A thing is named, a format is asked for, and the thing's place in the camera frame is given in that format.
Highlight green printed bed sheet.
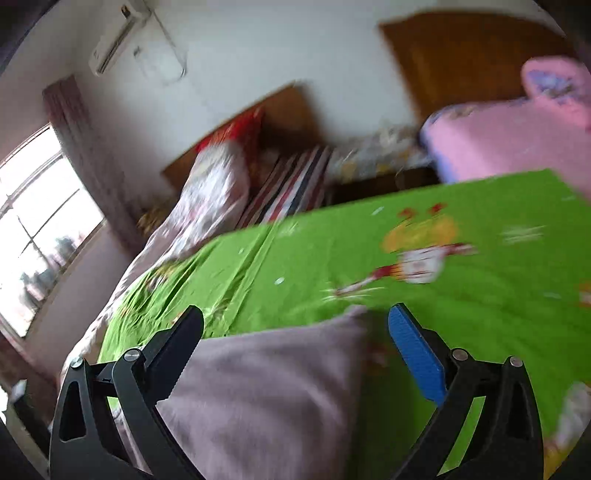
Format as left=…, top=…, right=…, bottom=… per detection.
left=97, top=168, right=591, bottom=477

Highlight brown curtain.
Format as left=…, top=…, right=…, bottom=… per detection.
left=42, top=76, right=145, bottom=251

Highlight wooden headboard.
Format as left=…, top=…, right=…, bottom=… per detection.
left=161, top=82, right=325, bottom=195

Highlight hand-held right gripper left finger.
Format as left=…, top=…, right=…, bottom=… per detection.
left=48, top=305, right=206, bottom=480

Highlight pink floral quilt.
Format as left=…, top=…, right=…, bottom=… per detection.
left=60, top=141, right=252, bottom=371

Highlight dark wooden bed frame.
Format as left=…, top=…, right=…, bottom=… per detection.
left=325, top=167, right=442, bottom=206

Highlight mauve knit pants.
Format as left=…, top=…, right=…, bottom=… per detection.
left=113, top=307, right=371, bottom=480

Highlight striped cloth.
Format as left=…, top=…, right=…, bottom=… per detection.
left=235, top=145, right=334, bottom=230

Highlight wooden door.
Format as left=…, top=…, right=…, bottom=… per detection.
left=379, top=11, right=574, bottom=126

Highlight air conditioner pipe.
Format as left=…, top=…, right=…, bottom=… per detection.
left=139, top=9, right=188, bottom=85

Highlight white air conditioner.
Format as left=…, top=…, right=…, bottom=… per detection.
left=89, top=0, right=152, bottom=77

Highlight floral bed sheet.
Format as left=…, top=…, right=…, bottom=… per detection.
left=330, top=124, right=437, bottom=179

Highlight red pillow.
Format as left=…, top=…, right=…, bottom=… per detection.
left=195, top=108, right=266, bottom=177

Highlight pink printed blanket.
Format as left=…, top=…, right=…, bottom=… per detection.
left=420, top=56, right=591, bottom=200

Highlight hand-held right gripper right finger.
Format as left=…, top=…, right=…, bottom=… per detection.
left=388, top=303, right=544, bottom=480

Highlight window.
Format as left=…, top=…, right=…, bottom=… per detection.
left=0, top=122, right=108, bottom=340

